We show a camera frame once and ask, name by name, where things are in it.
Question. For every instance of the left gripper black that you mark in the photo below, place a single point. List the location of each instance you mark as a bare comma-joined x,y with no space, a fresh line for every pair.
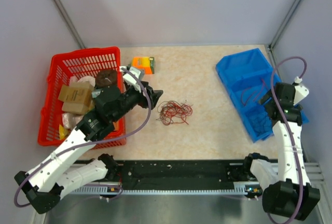
154,95

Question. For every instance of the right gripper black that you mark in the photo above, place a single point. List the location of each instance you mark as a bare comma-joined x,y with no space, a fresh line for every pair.
267,96

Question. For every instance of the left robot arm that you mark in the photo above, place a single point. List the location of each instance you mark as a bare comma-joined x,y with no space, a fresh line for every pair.
51,181

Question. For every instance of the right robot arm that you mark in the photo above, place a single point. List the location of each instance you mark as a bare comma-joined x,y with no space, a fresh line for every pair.
286,192

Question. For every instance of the orange yellow box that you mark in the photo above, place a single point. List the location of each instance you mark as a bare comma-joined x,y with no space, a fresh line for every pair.
147,64

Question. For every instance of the blue plastic divided bin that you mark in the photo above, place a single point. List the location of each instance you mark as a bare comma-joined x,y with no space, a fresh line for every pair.
247,77

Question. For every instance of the brown round cake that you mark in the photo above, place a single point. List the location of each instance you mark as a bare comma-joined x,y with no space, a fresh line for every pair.
105,78

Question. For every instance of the teal flat packet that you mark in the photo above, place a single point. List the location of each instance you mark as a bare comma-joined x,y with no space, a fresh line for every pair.
96,93

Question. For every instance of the brown cardboard box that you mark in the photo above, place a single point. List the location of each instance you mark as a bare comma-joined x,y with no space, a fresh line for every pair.
76,97

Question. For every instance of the red plastic basket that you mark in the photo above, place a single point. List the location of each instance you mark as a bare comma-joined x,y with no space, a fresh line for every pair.
79,63

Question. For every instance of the pink wrapped snack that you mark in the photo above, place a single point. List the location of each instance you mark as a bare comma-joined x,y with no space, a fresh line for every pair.
69,120

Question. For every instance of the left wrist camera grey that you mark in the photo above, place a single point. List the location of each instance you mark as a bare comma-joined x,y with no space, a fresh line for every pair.
131,75

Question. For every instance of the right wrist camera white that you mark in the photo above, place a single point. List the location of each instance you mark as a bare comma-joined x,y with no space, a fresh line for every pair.
301,91

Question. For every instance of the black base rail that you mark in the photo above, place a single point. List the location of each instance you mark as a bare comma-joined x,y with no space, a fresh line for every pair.
179,174

